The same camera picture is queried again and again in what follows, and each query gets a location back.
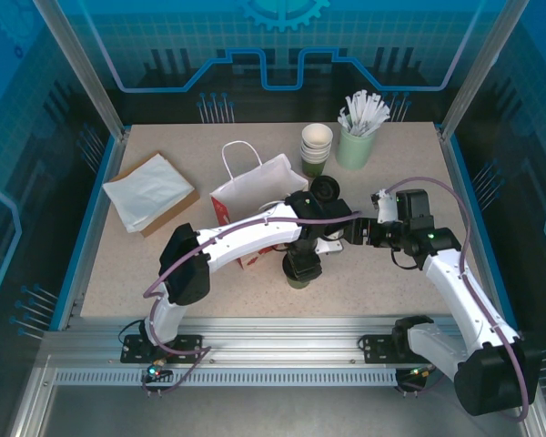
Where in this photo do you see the white paper napkin stack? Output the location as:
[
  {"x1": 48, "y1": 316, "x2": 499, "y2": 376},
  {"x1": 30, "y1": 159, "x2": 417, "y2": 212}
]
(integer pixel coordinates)
[{"x1": 102, "y1": 153, "x2": 196, "y2": 234}]

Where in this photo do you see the green paper coffee cup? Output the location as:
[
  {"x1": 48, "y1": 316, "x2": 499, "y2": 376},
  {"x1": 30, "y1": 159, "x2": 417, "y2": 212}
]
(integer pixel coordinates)
[{"x1": 285, "y1": 271, "x2": 319, "y2": 291}]

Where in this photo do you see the brown paper sleeve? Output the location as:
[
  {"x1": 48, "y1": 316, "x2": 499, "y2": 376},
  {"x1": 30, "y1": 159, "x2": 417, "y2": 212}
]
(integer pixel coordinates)
[{"x1": 112, "y1": 151, "x2": 201, "y2": 239}]

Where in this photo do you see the white wrapped straw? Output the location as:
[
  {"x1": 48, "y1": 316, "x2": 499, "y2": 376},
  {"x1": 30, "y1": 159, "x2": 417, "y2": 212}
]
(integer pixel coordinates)
[
  {"x1": 366, "y1": 100, "x2": 391, "y2": 137},
  {"x1": 344, "y1": 94, "x2": 363, "y2": 136},
  {"x1": 361, "y1": 92, "x2": 384, "y2": 137},
  {"x1": 338, "y1": 107, "x2": 357, "y2": 134},
  {"x1": 352, "y1": 90, "x2": 370, "y2": 137}
]

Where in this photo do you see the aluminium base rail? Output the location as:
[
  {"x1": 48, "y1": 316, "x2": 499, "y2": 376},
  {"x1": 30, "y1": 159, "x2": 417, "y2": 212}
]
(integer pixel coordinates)
[{"x1": 43, "y1": 315, "x2": 488, "y2": 371}]

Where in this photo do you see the stack of black lids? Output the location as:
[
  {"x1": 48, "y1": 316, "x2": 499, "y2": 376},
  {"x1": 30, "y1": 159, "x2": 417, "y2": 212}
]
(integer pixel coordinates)
[{"x1": 309, "y1": 175, "x2": 343, "y2": 202}]

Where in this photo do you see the slotted grey cable duct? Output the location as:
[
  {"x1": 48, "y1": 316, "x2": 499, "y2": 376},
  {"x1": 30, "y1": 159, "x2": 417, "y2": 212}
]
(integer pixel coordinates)
[{"x1": 54, "y1": 367, "x2": 400, "y2": 388}]

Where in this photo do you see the aluminium frame post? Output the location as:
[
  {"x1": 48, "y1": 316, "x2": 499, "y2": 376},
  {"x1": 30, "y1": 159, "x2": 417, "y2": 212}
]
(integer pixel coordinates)
[
  {"x1": 30, "y1": 0, "x2": 131, "y2": 140},
  {"x1": 438, "y1": 0, "x2": 531, "y2": 141}
]

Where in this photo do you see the pale green straw holder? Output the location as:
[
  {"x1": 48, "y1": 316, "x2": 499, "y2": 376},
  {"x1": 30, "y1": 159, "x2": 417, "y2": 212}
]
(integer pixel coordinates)
[{"x1": 336, "y1": 123, "x2": 378, "y2": 171}]

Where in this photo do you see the stack of green paper cups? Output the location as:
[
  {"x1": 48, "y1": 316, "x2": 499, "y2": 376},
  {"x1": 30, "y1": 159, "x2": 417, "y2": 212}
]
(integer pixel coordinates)
[{"x1": 299, "y1": 123, "x2": 335, "y2": 178}]

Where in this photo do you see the white red printed paper bag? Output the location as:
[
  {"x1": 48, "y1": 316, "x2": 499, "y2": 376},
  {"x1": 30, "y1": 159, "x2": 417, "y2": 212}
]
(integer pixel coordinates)
[{"x1": 208, "y1": 139, "x2": 310, "y2": 269}]

